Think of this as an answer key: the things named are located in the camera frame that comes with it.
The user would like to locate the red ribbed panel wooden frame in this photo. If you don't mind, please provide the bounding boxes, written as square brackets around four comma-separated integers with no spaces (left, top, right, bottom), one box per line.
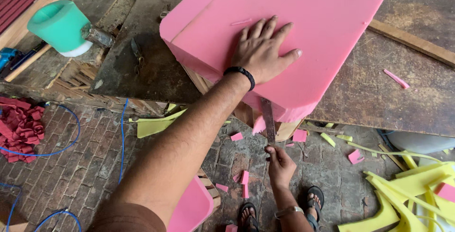
[0,0,67,49]

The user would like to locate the pink foam block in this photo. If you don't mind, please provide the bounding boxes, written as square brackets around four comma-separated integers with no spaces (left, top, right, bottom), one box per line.
[434,182,455,204]

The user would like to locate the red fabric heap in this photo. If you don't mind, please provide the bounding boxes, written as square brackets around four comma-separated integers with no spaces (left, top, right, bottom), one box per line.
[0,96,46,164]

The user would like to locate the large pink foam cushion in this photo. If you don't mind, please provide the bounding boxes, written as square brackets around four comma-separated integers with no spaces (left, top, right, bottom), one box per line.
[159,0,399,123]

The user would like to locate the small pink cushion wooden frame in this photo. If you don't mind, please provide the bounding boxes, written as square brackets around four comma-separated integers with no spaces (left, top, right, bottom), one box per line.
[166,168,222,232]

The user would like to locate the black sandal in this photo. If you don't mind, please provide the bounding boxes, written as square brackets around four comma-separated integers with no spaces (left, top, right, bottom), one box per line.
[237,202,260,232]
[305,185,325,232]

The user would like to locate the yellow foam sheet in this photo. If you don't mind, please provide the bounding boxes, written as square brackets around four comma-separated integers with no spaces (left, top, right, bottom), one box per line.
[129,108,188,139]

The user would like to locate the long wooden plank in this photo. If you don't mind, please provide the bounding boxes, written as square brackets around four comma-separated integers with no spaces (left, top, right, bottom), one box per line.
[367,19,455,68]

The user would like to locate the wooden slat pallet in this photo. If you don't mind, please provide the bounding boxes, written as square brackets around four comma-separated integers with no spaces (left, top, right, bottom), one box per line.
[45,59,168,116]

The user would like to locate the green foam roll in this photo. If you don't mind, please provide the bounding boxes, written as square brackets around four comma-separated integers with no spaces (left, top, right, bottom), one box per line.
[27,0,94,57]

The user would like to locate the silver wristwatch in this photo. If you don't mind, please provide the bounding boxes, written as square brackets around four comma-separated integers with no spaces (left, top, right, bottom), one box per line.
[274,206,305,220]

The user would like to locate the blue power tool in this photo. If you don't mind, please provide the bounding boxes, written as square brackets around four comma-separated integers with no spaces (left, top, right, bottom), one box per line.
[0,47,23,72]

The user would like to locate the long steel knife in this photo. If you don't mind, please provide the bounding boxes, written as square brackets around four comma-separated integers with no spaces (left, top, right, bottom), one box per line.
[261,98,277,148]

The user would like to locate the black left sandal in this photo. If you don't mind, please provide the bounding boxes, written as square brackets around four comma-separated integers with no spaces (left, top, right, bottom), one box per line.
[237,202,260,232]

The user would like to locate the blue cable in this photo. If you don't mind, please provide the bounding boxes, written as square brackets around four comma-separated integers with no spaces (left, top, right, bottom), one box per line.
[0,182,23,232]
[118,98,129,185]
[34,208,82,232]
[0,103,81,157]

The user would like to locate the wooden stick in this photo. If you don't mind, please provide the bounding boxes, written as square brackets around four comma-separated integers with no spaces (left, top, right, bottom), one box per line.
[4,43,53,83]

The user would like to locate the scattered pink foam scraps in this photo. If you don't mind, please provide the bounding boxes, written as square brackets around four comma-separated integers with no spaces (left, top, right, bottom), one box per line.
[215,116,365,232]

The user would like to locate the metal scissors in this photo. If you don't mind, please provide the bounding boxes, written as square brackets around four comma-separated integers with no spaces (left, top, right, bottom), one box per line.
[130,38,145,75]

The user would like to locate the black braided bracelet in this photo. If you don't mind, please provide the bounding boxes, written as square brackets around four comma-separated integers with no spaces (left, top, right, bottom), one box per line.
[223,66,256,91]

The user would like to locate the black right sandal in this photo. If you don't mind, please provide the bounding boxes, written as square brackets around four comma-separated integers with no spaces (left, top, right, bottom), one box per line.
[305,185,325,232]

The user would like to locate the pink foam strip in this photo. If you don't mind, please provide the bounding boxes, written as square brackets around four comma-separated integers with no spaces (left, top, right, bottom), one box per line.
[383,69,410,90]

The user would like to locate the short yellow foam strip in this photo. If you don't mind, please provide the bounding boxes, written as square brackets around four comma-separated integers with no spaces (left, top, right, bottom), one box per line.
[320,132,337,148]

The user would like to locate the white sack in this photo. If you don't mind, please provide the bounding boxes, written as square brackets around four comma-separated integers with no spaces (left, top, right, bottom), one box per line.
[385,130,455,155]

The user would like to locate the person's left hand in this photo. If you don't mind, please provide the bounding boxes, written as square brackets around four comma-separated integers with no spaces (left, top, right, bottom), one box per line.
[231,15,303,85]

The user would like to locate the heap of yellow foam offcuts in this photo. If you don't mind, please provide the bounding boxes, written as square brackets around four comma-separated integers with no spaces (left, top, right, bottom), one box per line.
[337,141,455,232]

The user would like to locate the person's right hand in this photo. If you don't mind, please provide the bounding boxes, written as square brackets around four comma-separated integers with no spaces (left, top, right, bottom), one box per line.
[265,145,298,190]

